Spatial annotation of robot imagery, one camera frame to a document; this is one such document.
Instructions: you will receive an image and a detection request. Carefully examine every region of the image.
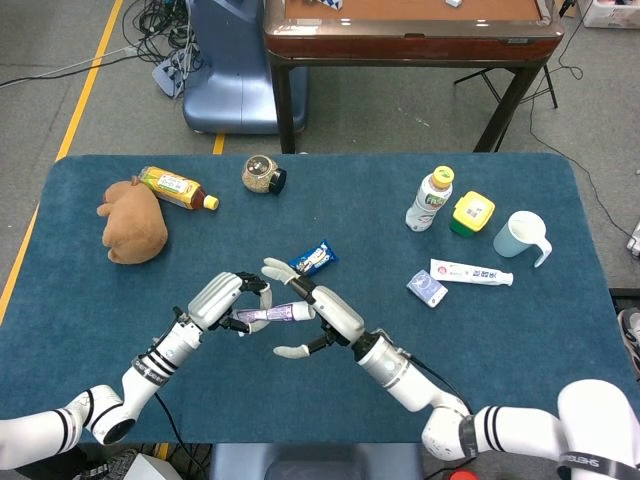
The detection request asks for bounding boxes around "blue grey robot chassis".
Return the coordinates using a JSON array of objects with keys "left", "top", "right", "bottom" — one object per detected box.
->
[{"left": 208, "top": 442, "right": 425, "bottom": 480}]

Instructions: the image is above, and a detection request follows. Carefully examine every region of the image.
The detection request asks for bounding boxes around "white red toothpaste tube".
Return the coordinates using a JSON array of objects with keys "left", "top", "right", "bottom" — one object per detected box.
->
[{"left": 429, "top": 257, "right": 515, "bottom": 288}]

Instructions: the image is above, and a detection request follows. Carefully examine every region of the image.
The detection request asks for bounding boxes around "glass grain jar black lid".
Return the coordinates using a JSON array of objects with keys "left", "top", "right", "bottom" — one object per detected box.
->
[{"left": 241, "top": 154, "right": 288, "bottom": 196}]

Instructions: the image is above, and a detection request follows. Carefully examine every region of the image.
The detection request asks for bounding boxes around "blue-grey carpeted table surface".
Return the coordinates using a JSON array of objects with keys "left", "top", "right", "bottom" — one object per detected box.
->
[{"left": 0, "top": 152, "right": 619, "bottom": 446}]

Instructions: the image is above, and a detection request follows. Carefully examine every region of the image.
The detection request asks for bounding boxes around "long black floor cable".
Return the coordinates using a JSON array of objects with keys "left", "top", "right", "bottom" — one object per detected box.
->
[{"left": 527, "top": 0, "right": 635, "bottom": 239}]

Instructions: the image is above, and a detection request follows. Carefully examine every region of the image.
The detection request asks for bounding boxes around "black cable bundle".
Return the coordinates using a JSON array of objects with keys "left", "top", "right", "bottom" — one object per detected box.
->
[{"left": 122, "top": 0, "right": 204, "bottom": 76}]

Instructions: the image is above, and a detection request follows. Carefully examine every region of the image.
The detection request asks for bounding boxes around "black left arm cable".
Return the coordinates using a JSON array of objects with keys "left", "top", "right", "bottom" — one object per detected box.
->
[{"left": 153, "top": 392, "right": 211, "bottom": 480}]

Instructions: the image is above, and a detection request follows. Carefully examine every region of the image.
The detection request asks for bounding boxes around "pale blue tissue pack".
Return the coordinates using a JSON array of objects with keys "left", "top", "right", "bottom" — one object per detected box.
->
[{"left": 405, "top": 269, "right": 449, "bottom": 309}]

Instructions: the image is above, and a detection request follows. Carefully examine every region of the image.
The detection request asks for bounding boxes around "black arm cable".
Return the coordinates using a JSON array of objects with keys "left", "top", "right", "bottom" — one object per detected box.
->
[
  {"left": 397, "top": 351, "right": 472, "bottom": 417},
  {"left": 153, "top": 392, "right": 211, "bottom": 480}
]

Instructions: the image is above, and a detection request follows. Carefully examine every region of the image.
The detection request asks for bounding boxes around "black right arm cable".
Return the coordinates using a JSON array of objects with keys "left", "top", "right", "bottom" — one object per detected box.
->
[{"left": 397, "top": 351, "right": 472, "bottom": 417}]

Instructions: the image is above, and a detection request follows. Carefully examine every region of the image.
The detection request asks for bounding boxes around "green container yellow lid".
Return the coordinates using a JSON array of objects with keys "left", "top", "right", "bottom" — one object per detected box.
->
[{"left": 449, "top": 190, "right": 497, "bottom": 238}]

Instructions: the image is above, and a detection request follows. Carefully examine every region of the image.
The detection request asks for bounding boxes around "brown mahjong table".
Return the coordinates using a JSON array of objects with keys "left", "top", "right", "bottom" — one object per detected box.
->
[{"left": 262, "top": 0, "right": 566, "bottom": 154}]

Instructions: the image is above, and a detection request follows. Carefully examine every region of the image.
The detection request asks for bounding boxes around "white drink bottle yellow cap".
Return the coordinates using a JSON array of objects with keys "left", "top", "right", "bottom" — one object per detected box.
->
[{"left": 404, "top": 165, "right": 456, "bottom": 233}]

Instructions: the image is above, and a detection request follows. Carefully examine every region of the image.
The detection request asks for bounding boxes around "blue cookie packet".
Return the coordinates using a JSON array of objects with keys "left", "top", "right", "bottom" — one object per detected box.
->
[{"left": 289, "top": 239, "right": 340, "bottom": 278}]

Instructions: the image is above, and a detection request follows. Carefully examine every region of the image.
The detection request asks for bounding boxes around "light blue handled cup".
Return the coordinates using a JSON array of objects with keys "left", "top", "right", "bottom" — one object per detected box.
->
[{"left": 492, "top": 210, "right": 554, "bottom": 269}]

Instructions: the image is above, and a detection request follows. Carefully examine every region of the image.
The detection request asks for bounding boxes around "yellow label tea bottle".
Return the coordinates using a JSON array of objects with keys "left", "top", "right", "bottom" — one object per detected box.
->
[{"left": 138, "top": 165, "right": 221, "bottom": 212}]

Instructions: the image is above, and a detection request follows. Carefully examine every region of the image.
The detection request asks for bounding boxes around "purple white tube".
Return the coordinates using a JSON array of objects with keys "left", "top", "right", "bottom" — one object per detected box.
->
[{"left": 230, "top": 301, "right": 317, "bottom": 325}]

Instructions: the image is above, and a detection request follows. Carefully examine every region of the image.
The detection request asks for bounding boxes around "white floor cable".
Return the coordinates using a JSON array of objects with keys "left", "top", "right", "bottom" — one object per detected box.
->
[{"left": 0, "top": 45, "right": 139, "bottom": 90}]

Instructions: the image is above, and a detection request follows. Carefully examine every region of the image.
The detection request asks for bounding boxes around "grey power strip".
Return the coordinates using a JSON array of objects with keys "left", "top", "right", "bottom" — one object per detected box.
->
[{"left": 151, "top": 49, "right": 201, "bottom": 99}]

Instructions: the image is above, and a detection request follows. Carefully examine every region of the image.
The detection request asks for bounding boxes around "brown plush toy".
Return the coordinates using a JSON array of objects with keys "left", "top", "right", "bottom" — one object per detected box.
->
[{"left": 96, "top": 175, "right": 170, "bottom": 265}]

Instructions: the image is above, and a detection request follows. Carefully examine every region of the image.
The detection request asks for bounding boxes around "blue grey machine base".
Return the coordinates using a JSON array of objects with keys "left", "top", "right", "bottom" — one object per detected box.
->
[{"left": 182, "top": 0, "right": 309, "bottom": 135}]

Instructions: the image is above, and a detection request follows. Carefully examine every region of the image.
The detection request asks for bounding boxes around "grey sneaker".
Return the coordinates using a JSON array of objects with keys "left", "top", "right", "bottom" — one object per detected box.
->
[{"left": 616, "top": 307, "right": 640, "bottom": 381}]

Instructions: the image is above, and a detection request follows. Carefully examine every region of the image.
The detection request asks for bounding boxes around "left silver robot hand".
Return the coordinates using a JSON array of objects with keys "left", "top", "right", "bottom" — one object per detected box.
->
[{"left": 187, "top": 271, "right": 275, "bottom": 335}]

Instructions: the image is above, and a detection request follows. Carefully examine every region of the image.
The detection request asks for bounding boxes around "white storage box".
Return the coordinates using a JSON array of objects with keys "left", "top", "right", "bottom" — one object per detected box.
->
[{"left": 582, "top": 0, "right": 640, "bottom": 29}]

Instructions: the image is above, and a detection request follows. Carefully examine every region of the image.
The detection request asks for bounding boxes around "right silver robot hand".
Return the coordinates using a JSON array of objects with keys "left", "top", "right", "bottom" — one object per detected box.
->
[{"left": 261, "top": 257, "right": 367, "bottom": 360}]

